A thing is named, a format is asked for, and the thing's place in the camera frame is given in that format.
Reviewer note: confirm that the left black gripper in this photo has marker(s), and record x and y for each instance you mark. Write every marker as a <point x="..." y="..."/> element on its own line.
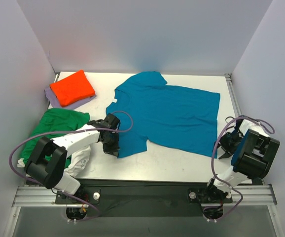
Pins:
<point x="111" y="147"/>

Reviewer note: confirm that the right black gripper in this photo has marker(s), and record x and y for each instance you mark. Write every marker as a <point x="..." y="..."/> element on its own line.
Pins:
<point x="226" y="148"/>

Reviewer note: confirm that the teal blue t shirt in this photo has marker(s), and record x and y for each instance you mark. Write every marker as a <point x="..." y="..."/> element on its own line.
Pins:
<point x="168" y="115"/>

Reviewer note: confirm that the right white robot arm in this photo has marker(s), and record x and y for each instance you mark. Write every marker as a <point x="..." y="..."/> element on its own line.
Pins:
<point x="252" y="150"/>

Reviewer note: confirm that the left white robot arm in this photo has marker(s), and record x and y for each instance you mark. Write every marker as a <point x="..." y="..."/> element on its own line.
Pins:
<point x="48" y="158"/>

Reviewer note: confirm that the white t shirt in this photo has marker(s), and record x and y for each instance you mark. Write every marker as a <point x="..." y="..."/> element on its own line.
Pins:
<point x="74" y="164"/>

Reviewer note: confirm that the green t shirt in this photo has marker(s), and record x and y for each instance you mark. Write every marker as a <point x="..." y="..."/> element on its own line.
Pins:
<point x="54" y="119"/>

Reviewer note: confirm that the folded orange t shirt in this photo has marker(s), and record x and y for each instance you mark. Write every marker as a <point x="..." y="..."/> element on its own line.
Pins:
<point x="72" y="89"/>

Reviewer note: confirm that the folded lavender t shirt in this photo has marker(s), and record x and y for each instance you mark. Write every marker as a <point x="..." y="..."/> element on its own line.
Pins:
<point x="54" y="102"/>

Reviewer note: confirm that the aluminium front frame rail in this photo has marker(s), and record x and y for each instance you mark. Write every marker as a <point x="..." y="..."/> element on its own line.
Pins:
<point x="34" y="196"/>

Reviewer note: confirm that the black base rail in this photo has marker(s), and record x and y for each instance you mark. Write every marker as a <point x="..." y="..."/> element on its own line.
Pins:
<point x="122" y="198"/>

